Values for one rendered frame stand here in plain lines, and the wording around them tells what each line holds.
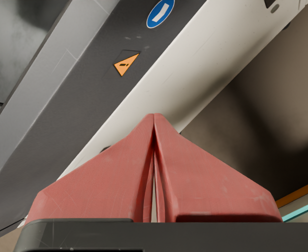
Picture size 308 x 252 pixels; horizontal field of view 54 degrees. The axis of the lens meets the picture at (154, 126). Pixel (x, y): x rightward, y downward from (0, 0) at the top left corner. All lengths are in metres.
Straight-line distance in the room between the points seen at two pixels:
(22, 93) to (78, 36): 0.09
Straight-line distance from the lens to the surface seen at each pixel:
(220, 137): 1.22
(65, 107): 0.34
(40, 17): 0.48
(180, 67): 0.52
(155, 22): 0.34
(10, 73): 0.52
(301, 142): 1.19
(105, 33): 0.28
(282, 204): 1.14
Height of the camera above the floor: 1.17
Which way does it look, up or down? 65 degrees down
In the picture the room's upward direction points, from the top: 108 degrees counter-clockwise
